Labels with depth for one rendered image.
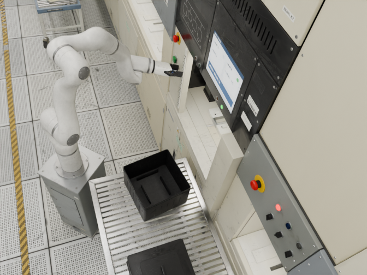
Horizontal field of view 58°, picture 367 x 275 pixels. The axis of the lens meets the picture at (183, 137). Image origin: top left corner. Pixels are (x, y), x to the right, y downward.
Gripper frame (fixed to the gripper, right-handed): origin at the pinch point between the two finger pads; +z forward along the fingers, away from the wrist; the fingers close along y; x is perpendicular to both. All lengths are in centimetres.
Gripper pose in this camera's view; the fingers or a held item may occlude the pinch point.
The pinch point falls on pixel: (178, 70)
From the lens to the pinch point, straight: 192.3
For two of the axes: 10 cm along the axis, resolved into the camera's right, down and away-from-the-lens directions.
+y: 2.3, 5.7, -7.9
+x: 2.7, -8.2, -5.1
